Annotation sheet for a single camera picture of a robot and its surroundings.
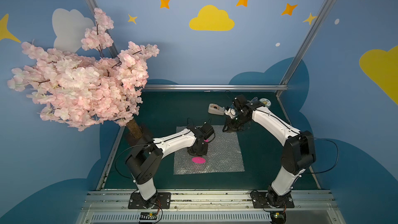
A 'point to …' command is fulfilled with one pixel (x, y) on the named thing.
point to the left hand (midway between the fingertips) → (202, 152)
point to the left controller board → (148, 215)
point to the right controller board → (278, 216)
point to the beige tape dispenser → (215, 109)
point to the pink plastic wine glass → (198, 159)
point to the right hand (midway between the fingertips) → (227, 128)
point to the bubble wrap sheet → (224, 155)
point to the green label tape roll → (266, 101)
